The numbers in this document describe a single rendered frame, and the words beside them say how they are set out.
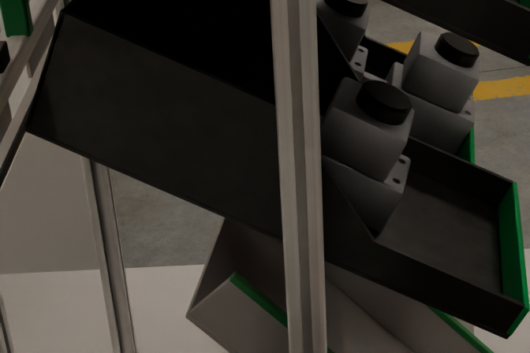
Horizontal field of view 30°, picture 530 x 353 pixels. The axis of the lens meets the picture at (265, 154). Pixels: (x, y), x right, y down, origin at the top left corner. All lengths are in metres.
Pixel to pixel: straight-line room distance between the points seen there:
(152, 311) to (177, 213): 1.80
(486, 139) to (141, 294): 2.23
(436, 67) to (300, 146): 0.23
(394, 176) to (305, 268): 0.09
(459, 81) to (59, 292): 0.63
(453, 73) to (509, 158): 2.48
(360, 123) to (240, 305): 0.12
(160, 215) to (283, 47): 2.48
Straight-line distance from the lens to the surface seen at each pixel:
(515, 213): 0.62
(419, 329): 0.72
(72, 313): 1.14
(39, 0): 0.70
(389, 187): 0.55
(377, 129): 0.53
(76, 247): 2.01
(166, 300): 1.13
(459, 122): 0.70
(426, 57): 0.68
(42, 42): 0.73
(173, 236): 2.80
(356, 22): 0.67
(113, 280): 0.92
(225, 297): 0.56
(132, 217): 2.92
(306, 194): 0.48
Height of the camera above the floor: 1.54
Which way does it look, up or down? 29 degrees down
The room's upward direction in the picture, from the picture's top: 4 degrees counter-clockwise
